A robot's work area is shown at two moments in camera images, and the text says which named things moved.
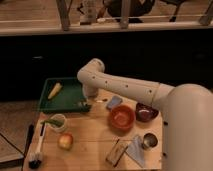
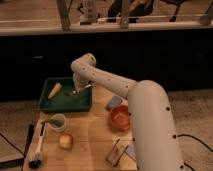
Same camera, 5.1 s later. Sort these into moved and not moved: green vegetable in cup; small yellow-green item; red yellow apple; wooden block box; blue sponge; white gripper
Moved: white gripper; small yellow-green item
Not moved: wooden block box; blue sponge; red yellow apple; green vegetable in cup
